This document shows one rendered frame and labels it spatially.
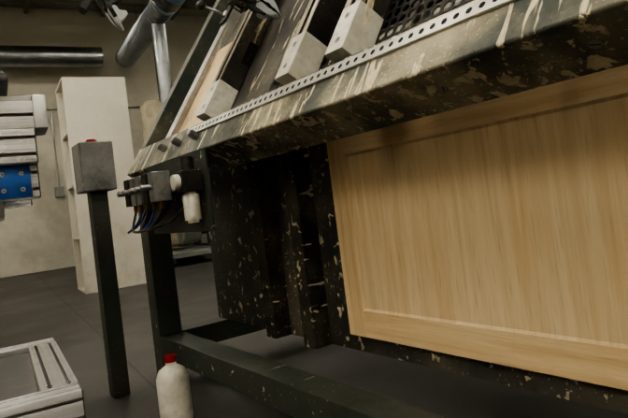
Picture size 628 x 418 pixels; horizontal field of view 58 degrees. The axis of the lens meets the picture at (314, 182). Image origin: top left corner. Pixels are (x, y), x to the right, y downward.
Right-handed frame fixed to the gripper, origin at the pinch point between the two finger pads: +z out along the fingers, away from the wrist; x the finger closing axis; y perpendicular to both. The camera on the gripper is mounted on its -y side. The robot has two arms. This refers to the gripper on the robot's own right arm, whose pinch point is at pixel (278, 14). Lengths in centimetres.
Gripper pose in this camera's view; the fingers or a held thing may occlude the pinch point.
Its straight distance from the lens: 185.2
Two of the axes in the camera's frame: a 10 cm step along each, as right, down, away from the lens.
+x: -3.4, 8.8, -3.3
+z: 7.5, 4.7, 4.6
